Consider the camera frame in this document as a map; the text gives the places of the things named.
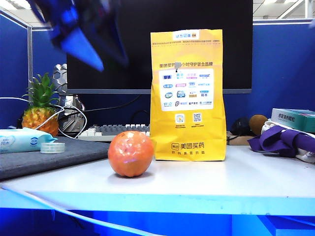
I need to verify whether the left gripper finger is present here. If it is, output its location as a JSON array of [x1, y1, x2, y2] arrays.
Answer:
[[105, 13, 130, 66], [50, 26, 105, 72]]

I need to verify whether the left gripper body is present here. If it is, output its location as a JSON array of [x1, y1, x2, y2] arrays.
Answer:
[[26, 0, 120, 49]]

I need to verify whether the orange fruit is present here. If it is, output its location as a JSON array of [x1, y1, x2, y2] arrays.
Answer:
[[107, 130, 155, 178]]

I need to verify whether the yellow paper bag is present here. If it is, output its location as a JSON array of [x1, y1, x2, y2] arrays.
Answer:
[[150, 29, 227, 162]]

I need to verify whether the silver robot figurine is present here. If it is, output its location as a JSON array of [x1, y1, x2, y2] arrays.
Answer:
[[52, 63, 86, 135]]

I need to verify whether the toy pineapple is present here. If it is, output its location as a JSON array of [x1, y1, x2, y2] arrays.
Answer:
[[21, 72, 60, 137]]

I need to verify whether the black computer monitor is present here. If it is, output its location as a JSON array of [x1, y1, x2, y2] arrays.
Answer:
[[66, 0, 253, 95]]

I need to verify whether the grey white mechanical keyboard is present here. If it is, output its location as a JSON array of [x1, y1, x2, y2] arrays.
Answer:
[[78, 123, 151, 143]]

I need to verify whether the clear tape roll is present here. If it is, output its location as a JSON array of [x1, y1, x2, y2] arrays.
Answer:
[[40, 142, 66, 154]]

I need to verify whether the dark grey felt mat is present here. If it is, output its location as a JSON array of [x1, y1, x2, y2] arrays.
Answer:
[[0, 136, 111, 181]]

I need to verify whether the blue wet wipes pack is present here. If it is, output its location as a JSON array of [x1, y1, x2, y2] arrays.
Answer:
[[0, 127, 59, 154]]

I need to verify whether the small brown cardboard box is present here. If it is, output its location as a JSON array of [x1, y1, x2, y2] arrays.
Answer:
[[226, 131, 255, 147]]

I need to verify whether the brown kiwi fruit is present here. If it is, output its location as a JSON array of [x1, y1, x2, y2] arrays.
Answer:
[[249, 114, 269, 136]]

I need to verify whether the purple cloth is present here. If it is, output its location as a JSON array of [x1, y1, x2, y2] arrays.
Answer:
[[248, 125, 315, 158]]

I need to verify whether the teal medicine box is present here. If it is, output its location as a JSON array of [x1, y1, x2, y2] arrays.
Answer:
[[271, 108, 315, 134]]

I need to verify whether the white plush item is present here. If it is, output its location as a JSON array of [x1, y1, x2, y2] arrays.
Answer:
[[260, 119, 315, 163]]

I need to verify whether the grey partition post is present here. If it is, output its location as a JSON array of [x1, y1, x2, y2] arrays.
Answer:
[[27, 26, 33, 104]]

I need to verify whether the black cable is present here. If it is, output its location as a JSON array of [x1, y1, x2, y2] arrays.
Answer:
[[81, 94, 144, 114]]

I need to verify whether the thin white cable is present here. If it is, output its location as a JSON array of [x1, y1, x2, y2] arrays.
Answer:
[[0, 97, 88, 140]]

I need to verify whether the thick white cable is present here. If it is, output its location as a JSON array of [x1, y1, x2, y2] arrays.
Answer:
[[0, 184, 158, 236]]

